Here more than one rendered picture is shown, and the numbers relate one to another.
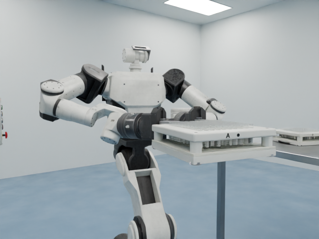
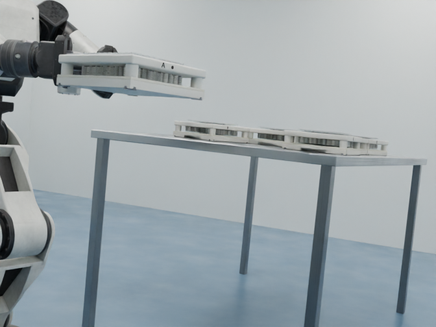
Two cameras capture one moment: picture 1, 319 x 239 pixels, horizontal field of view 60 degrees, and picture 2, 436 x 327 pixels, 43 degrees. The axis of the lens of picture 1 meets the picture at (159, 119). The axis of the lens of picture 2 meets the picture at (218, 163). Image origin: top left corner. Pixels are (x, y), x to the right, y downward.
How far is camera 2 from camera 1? 0.61 m
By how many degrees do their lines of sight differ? 29
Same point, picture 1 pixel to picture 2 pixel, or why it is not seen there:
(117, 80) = not seen: outside the picture
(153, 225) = (23, 218)
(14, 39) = not seen: outside the picture
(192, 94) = (80, 43)
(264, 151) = (194, 92)
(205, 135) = (143, 59)
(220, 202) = (96, 227)
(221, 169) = (100, 176)
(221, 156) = (156, 85)
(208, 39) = not seen: outside the picture
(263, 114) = (147, 126)
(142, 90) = (8, 22)
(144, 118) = (44, 47)
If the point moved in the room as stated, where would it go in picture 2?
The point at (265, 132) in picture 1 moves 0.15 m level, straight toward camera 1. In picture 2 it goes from (196, 71) to (204, 64)
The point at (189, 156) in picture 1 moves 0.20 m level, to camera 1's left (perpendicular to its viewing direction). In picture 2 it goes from (124, 80) to (23, 67)
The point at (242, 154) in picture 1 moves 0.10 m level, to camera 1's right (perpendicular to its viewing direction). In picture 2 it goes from (174, 89) to (213, 94)
